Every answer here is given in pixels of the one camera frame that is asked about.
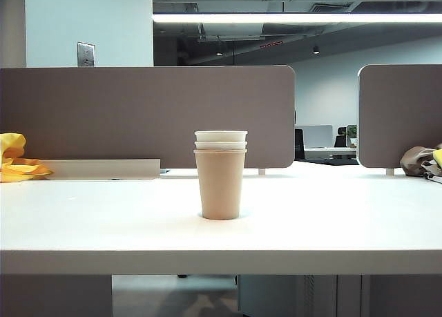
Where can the white paper cup blue logo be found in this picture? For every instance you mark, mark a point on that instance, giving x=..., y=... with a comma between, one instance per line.
x=221, y=136
x=221, y=145

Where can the plain brown paper cup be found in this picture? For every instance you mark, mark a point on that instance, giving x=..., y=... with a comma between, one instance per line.
x=221, y=185

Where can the wide brown desk partition panel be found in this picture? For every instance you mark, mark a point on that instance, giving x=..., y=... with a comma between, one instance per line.
x=138, y=113

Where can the white background monitor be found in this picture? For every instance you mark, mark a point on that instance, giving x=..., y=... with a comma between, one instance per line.
x=316, y=136

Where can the black background office chair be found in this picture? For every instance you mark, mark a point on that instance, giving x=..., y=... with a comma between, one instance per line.
x=340, y=137

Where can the green potted plant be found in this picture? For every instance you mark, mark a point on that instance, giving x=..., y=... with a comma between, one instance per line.
x=352, y=132

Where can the black ceiling spot lamp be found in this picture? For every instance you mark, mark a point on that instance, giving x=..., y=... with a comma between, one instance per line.
x=315, y=49

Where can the long ceiling light strip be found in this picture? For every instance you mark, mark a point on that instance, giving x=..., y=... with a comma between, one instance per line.
x=297, y=17

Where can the grey cabinet under table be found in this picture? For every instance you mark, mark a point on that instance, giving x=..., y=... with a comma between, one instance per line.
x=297, y=296

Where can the narrow brown desk partition panel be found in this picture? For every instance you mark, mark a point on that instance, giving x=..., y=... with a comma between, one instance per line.
x=400, y=116

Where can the yellow crumpled cloth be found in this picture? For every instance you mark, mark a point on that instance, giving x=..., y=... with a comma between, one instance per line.
x=14, y=163

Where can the small yellow object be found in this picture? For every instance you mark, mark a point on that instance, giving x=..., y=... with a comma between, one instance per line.
x=438, y=157

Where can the metal wall switch plate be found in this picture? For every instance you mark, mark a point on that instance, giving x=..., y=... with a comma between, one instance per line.
x=85, y=54

